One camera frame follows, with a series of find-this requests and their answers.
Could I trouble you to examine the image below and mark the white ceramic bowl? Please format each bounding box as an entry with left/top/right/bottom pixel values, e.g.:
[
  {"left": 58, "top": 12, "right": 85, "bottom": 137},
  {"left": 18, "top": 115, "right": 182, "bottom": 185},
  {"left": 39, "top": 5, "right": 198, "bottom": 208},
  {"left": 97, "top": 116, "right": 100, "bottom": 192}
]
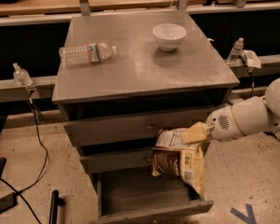
[{"left": 153, "top": 23, "right": 187, "bottom": 51}]

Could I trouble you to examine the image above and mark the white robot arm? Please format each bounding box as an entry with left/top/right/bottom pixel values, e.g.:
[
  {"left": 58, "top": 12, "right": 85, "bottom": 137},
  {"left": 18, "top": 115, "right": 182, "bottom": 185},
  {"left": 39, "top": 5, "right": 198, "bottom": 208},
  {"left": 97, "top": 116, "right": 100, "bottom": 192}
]
[{"left": 181, "top": 78, "right": 280, "bottom": 145}]

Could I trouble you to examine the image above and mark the white packet on rail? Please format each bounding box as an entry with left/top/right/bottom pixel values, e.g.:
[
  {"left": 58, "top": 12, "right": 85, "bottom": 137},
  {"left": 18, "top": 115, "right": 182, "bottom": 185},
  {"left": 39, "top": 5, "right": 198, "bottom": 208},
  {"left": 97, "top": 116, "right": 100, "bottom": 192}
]
[{"left": 241, "top": 49, "right": 261, "bottom": 68}]

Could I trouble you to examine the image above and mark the grey top drawer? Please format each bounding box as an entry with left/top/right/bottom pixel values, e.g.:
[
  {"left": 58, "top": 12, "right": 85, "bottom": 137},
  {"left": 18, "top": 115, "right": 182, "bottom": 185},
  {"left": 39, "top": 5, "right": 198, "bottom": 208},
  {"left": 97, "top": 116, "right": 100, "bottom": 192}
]
[{"left": 63, "top": 104, "right": 230, "bottom": 147}]

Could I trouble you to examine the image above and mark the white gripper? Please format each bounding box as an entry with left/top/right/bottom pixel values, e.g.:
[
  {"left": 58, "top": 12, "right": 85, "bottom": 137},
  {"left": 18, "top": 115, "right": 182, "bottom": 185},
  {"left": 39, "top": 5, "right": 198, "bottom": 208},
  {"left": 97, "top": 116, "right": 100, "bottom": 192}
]
[{"left": 181, "top": 105, "right": 240, "bottom": 144}]

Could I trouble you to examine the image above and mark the grey middle drawer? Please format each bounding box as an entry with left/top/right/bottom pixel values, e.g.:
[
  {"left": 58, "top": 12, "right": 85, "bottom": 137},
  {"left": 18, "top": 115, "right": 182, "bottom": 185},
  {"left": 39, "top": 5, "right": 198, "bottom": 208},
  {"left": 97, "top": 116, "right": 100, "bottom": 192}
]
[{"left": 80, "top": 138, "right": 155, "bottom": 174}]

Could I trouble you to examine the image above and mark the wooden table left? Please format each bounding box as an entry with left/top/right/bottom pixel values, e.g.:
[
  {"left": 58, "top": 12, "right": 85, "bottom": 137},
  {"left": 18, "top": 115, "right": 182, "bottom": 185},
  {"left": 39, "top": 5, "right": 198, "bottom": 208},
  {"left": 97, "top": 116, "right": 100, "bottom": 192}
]
[{"left": 0, "top": 0, "right": 178, "bottom": 17}]

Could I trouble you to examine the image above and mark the grey wooden drawer cabinet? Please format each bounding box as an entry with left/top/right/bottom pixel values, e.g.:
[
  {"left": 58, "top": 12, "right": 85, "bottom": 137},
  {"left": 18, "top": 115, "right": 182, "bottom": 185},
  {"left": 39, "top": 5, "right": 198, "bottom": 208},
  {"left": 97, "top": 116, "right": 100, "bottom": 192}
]
[{"left": 51, "top": 9, "right": 241, "bottom": 224}]

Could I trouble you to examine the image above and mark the black power adapter left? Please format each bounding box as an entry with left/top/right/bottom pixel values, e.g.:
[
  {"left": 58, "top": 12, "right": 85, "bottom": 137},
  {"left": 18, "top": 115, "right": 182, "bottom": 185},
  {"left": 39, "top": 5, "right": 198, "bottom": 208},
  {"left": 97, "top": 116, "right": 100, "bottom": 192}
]
[{"left": 0, "top": 192, "right": 17, "bottom": 214}]

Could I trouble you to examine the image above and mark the small water bottle right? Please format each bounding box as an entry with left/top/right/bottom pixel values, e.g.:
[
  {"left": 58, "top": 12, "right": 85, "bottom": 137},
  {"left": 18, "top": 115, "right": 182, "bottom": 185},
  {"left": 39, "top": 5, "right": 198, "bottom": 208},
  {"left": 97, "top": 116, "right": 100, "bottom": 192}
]
[{"left": 227, "top": 37, "right": 244, "bottom": 65}]

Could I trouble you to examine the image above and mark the black cable left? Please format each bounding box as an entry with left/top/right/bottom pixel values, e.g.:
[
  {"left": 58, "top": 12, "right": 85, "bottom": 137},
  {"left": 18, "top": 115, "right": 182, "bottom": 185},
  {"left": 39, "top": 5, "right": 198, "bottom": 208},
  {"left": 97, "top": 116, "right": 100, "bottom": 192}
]
[{"left": 0, "top": 91, "right": 49, "bottom": 224}]

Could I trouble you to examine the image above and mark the brown chip bag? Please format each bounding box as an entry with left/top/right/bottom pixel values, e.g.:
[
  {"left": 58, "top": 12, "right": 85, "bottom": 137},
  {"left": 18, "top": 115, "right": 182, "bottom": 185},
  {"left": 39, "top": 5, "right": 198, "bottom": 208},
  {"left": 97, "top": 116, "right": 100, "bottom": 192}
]
[{"left": 152, "top": 128, "right": 204, "bottom": 194}]

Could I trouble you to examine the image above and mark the clear plastic water bottle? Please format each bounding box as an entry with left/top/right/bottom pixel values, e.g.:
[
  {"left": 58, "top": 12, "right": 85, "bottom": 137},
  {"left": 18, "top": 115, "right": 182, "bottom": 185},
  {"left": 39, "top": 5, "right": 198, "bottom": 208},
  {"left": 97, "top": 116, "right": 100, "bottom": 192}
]
[{"left": 59, "top": 43, "right": 117, "bottom": 67}]

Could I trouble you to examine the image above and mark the grey open bottom drawer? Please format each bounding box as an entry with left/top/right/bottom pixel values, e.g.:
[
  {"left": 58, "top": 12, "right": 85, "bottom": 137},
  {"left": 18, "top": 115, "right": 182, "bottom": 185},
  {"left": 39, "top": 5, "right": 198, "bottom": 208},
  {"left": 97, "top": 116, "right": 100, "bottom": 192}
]
[{"left": 89, "top": 166, "right": 214, "bottom": 224}]

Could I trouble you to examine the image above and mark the black post on floor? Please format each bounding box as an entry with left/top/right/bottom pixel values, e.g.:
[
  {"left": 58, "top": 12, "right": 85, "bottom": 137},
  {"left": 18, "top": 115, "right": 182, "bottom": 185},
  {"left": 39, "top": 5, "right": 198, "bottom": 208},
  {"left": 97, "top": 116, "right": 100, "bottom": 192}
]
[{"left": 49, "top": 189, "right": 65, "bottom": 224}]

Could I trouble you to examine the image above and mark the small clear bottle left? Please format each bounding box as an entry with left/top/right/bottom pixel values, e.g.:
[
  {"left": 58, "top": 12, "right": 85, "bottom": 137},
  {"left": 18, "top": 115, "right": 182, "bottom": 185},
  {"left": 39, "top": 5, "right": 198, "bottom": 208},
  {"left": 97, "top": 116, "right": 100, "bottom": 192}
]
[{"left": 13, "top": 63, "right": 33, "bottom": 87}]

